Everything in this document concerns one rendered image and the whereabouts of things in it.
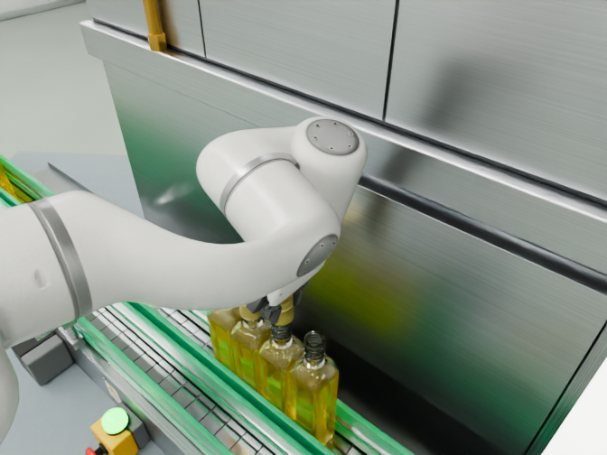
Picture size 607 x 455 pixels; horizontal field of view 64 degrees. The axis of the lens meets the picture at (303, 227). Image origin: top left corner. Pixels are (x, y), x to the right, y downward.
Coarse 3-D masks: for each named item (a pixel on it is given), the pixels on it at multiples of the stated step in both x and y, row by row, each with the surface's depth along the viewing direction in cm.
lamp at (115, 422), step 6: (114, 408) 89; (120, 408) 90; (108, 414) 88; (114, 414) 88; (120, 414) 88; (126, 414) 90; (102, 420) 88; (108, 420) 87; (114, 420) 87; (120, 420) 88; (126, 420) 89; (108, 426) 87; (114, 426) 87; (120, 426) 87; (126, 426) 89; (108, 432) 88; (114, 432) 87; (120, 432) 88
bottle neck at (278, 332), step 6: (288, 324) 68; (276, 330) 68; (282, 330) 68; (288, 330) 68; (276, 336) 68; (282, 336) 68; (288, 336) 69; (276, 342) 70; (282, 342) 69; (288, 342) 70
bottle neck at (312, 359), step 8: (304, 336) 66; (312, 336) 67; (320, 336) 66; (304, 344) 66; (312, 344) 68; (320, 344) 65; (304, 352) 67; (312, 352) 65; (320, 352) 66; (304, 360) 68; (312, 360) 66; (320, 360) 67; (312, 368) 68
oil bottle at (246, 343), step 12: (240, 324) 74; (264, 324) 74; (240, 336) 73; (252, 336) 73; (264, 336) 73; (240, 348) 75; (252, 348) 73; (240, 360) 78; (252, 360) 75; (240, 372) 80; (252, 372) 77; (252, 384) 79
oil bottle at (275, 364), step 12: (264, 348) 71; (276, 348) 70; (288, 348) 71; (300, 348) 72; (264, 360) 72; (276, 360) 70; (288, 360) 70; (264, 372) 74; (276, 372) 71; (288, 372) 71; (264, 384) 77; (276, 384) 73; (288, 384) 73; (264, 396) 79; (276, 396) 76; (288, 396) 75; (288, 408) 77
